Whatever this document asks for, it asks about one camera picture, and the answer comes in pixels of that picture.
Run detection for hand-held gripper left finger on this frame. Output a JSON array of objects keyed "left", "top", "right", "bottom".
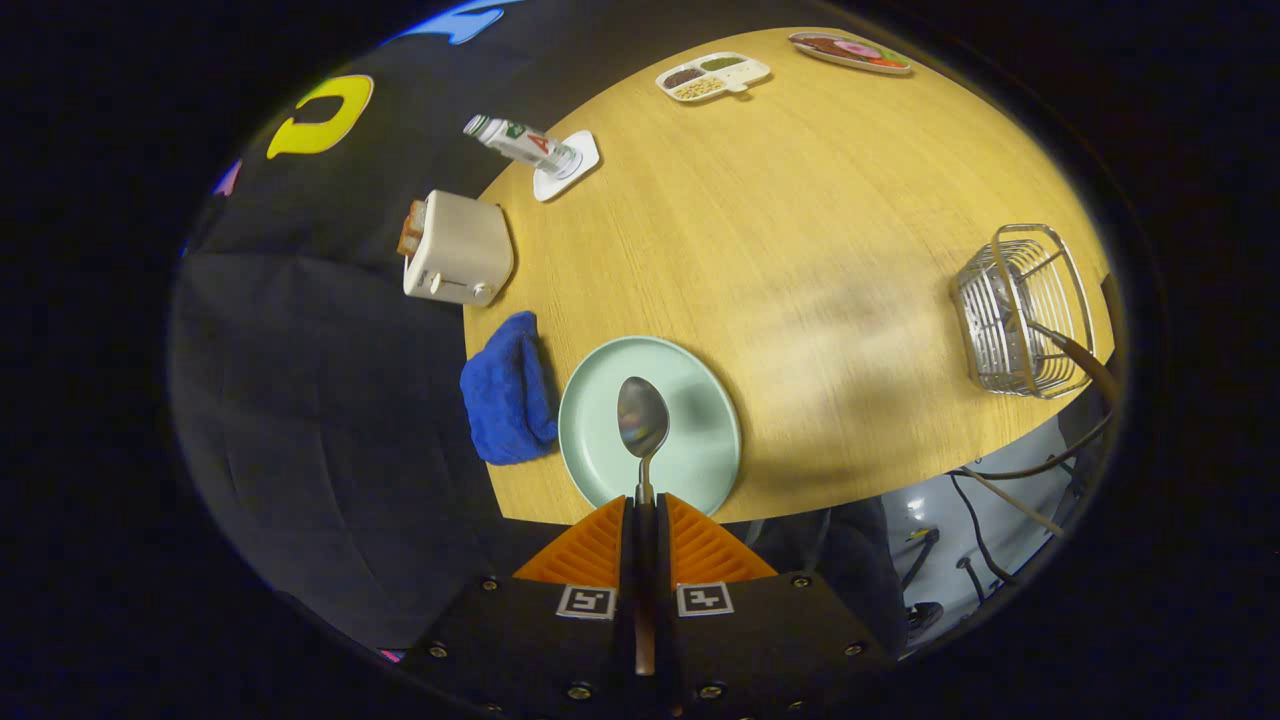
[{"left": 400, "top": 495, "right": 641, "bottom": 720}]

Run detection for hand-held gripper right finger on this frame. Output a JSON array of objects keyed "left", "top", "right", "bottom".
[{"left": 655, "top": 492, "right": 891, "bottom": 720}]

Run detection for metal spoon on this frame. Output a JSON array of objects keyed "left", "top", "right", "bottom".
[{"left": 616, "top": 376, "right": 671, "bottom": 676}]

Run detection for fork with brown handle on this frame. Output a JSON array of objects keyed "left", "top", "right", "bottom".
[{"left": 1028, "top": 320, "right": 1123, "bottom": 406}]

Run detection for pale green plate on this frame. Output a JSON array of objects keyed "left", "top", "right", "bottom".
[{"left": 558, "top": 336, "right": 743, "bottom": 518}]

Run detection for person's dark trousers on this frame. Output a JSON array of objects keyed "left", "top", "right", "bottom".
[{"left": 745, "top": 497, "right": 906, "bottom": 651}]

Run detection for blue cloth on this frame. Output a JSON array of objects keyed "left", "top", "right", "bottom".
[{"left": 460, "top": 311, "right": 559, "bottom": 467}]

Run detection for white toaster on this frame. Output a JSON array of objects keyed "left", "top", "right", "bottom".
[{"left": 402, "top": 190, "right": 515, "bottom": 308}]

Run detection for white square coaster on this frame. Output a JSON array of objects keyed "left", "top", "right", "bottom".
[{"left": 532, "top": 130, "right": 601, "bottom": 203}]

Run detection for small plastic drink bottle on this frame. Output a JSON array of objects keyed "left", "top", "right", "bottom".
[{"left": 463, "top": 114, "right": 583, "bottom": 181}]

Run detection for white divided snack dish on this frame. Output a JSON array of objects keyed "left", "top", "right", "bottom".
[{"left": 656, "top": 52, "right": 772, "bottom": 104}]

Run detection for white plate of food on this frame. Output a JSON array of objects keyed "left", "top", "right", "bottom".
[{"left": 788, "top": 31, "right": 913, "bottom": 76}]

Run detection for thin black looped cable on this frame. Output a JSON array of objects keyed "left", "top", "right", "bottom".
[{"left": 950, "top": 475, "right": 1003, "bottom": 587}]

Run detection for beige cable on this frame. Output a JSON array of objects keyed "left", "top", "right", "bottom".
[{"left": 965, "top": 468, "right": 1067, "bottom": 539}]

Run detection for long black cable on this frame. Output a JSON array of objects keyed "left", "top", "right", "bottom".
[{"left": 950, "top": 412, "right": 1116, "bottom": 483}]

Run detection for metal wire basket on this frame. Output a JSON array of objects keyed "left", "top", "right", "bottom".
[{"left": 950, "top": 223, "right": 1096, "bottom": 400}]

